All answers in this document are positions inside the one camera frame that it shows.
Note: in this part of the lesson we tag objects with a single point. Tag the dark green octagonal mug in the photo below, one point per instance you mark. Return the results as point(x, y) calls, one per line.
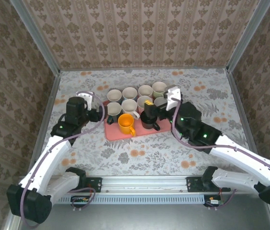
point(114, 108)

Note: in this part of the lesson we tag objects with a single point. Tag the wide aluminium mounting rail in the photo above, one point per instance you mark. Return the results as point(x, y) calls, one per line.
point(144, 183)

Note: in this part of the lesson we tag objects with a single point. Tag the pink round mug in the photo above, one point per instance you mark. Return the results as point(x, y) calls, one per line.
point(145, 90)

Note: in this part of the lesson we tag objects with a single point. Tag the small black connector board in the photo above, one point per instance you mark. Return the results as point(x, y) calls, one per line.
point(212, 202)
point(80, 200)

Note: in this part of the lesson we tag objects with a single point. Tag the teal blue round mug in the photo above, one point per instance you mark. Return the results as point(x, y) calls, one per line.
point(114, 95)

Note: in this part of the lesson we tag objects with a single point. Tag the floral patterned table cover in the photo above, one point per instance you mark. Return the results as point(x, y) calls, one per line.
point(149, 155)

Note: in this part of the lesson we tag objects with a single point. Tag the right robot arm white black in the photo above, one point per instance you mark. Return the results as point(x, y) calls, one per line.
point(240, 159)

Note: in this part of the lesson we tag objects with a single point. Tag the orange round mug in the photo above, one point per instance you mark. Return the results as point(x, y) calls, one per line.
point(126, 121)

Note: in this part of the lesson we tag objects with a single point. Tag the grey steel sheet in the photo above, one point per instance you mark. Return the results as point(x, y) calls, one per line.
point(137, 218)

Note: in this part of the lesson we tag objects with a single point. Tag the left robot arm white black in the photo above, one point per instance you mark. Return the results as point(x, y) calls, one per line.
point(50, 163)

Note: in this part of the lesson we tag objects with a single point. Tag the aluminium frame post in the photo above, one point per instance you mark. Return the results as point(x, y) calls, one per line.
point(248, 36)
point(38, 40)

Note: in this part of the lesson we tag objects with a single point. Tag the grey round mug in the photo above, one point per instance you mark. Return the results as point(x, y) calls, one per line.
point(159, 101)

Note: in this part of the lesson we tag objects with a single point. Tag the pink octagonal mug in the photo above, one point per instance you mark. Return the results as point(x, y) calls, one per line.
point(129, 106)

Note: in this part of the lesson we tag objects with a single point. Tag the light green round mug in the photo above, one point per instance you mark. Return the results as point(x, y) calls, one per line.
point(159, 88)

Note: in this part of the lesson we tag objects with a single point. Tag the thin aluminium table edge rail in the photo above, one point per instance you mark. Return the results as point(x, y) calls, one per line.
point(144, 69)

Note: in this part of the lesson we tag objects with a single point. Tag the pink rectangular tray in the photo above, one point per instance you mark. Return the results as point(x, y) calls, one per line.
point(144, 134)

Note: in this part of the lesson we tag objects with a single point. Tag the light blue round mug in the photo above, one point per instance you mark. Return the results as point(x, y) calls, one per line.
point(129, 92)

